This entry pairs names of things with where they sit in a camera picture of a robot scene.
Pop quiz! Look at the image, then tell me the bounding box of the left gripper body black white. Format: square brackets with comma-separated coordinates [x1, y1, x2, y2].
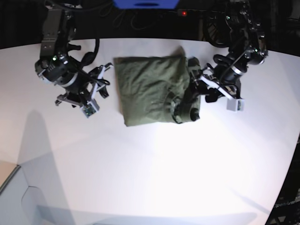
[189, 62, 245, 112]

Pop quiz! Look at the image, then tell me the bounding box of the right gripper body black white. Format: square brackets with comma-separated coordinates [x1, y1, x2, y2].
[55, 63, 113, 118]

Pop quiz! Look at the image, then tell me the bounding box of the olive green t-shirt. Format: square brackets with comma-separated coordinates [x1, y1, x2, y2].
[113, 47, 201, 127]

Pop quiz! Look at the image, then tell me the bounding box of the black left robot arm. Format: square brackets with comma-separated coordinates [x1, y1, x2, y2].
[188, 0, 268, 112]

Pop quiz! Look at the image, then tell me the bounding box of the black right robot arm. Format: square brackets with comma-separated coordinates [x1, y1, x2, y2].
[35, 0, 113, 118]

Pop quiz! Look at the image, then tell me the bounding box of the black power strip red light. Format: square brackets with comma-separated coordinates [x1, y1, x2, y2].
[176, 8, 225, 19]

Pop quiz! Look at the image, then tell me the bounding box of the blue box at table back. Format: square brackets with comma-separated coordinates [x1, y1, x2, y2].
[113, 0, 179, 9]

